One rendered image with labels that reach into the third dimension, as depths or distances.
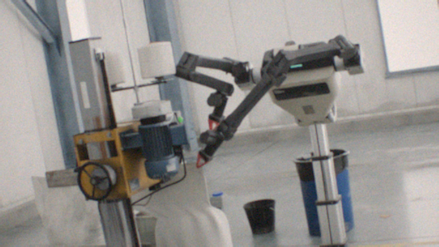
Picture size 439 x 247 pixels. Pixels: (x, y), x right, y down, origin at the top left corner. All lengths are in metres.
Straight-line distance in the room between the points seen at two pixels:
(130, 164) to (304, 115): 1.05
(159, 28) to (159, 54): 8.98
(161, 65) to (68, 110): 6.25
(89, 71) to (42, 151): 5.99
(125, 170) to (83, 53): 0.55
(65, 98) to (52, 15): 1.19
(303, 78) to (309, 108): 0.20
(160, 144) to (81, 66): 0.49
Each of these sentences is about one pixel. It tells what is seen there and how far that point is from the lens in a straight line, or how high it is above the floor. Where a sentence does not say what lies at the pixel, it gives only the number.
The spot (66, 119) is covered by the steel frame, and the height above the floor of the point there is 1.14.
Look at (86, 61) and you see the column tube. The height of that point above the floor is 1.66.
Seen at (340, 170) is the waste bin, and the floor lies 0.52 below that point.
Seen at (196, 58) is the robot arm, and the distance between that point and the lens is 3.02.
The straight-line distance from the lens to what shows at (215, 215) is 3.21.
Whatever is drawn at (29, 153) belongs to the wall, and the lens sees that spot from 8.63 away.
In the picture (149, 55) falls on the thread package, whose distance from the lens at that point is 2.96.
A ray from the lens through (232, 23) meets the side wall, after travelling 11.62.
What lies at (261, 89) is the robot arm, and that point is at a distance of 2.99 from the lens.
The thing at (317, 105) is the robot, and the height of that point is 1.24.
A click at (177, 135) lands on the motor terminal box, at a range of 2.86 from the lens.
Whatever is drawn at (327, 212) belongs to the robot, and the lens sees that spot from 3.64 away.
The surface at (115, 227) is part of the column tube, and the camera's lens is 2.99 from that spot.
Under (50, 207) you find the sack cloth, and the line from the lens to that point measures 3.72.
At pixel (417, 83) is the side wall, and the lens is 10.95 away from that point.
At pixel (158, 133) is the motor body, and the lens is 2.85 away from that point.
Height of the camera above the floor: 1.55
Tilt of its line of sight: 5 degrees down
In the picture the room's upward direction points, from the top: 10 degrees counter-clockwise
